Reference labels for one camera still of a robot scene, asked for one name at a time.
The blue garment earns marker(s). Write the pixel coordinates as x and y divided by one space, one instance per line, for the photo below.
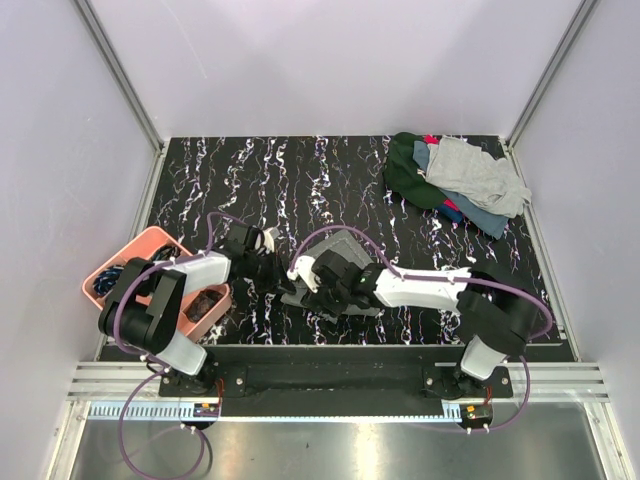
491 224

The dark green garment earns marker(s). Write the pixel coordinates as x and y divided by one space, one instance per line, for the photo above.
405 171

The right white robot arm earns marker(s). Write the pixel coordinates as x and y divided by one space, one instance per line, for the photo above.
497 320

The dark brown rolled item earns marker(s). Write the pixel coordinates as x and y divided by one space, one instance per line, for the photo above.
201 305

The blue patterned rolled sock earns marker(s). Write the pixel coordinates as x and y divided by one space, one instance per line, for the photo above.
106 280

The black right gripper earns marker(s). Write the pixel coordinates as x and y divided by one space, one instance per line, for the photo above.
315 298

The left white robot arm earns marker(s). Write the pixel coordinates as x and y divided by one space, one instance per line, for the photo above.
143 308

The light grey shirt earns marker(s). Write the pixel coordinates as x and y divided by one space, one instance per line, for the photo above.
490 184

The pink compartment tray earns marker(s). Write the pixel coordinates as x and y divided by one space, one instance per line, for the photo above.
143 246

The grey cloth napkin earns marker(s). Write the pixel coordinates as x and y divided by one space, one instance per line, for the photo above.
343 243

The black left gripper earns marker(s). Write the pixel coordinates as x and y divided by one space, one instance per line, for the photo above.
278 279

